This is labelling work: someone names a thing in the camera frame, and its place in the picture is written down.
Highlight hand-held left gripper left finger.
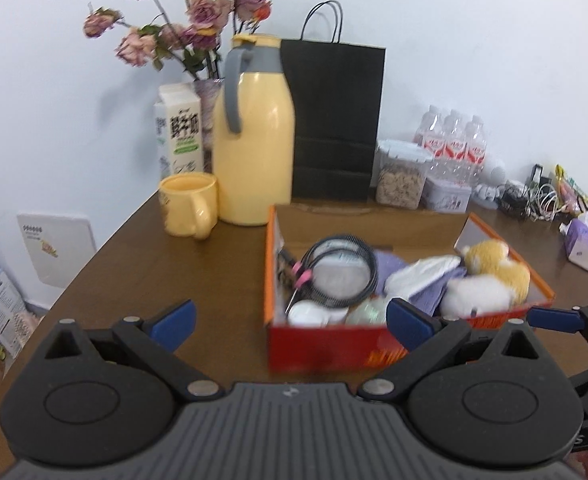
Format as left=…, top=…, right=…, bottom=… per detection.
left=44, top=300, right=223, bottom=402

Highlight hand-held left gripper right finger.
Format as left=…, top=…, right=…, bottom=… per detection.
left=358, top=297, right=550, bottom=403

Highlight purple striped cloth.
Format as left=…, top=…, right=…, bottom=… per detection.
left=374, top=251, right=470, bottom=317

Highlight iridescent plastic item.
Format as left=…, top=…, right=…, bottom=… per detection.
left=346, top=297, right=391, bottom=327

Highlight white and tan plush dog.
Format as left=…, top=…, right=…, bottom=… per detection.
left=441, top=240, right=531, bottom=320

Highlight orange cardboard box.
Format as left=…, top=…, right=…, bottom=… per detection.
left=264, top=204, right=556, bottom=373

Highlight white round lid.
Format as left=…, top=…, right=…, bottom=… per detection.
left=288, top=300, right=348, bottom=328

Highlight white plastic pack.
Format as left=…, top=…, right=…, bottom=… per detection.
left=384, top=255, right=463, bottom=299

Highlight purple tissue box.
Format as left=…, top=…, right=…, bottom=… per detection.
left=563, top=217, right=588, bottom=276

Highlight yellow mug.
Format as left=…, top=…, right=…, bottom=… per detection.
left=159, top=172, right=219, bottom=239

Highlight white printed tin box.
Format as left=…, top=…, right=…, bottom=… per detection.
left=420, top=176, right=473, bottom=212

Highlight colourful snack packets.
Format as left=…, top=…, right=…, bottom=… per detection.
left=554, top=164, right=588, bottom=214

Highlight clear plastic food container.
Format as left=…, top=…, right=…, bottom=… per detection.
left=375, top=140, right=433, bottom=209

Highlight white robot toy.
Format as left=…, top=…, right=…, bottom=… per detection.
left=474, top=157, right=508, bottom=209

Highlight water bottle with red label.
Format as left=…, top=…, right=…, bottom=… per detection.
left=461, top=115, right=488, bottom=183
left=414, top=106, right=446, bottom=161
left=436, top=110, right=468, bottom=177

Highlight white milk carton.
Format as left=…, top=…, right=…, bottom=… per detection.
left=155, top=84, right=205, bottom=178

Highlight yellow thermos jug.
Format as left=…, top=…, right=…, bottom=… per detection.
left=213, top=34, right=295, bottom=226

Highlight black paper bag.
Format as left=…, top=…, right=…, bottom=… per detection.
left=280, top=1, right=387, bottom=203

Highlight patterned glass vase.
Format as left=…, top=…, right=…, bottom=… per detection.
left=193, top=78, right=225, bottom=123

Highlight dried pink rose bouquet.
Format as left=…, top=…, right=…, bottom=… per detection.
left=84, top=0, right=273, bottom=82

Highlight white charger cable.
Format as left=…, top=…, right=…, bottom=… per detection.
left=526, top=182, right=561, bottom=222

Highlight white wall panel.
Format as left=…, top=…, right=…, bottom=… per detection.
left=18, top=214, right=97, bottom=289

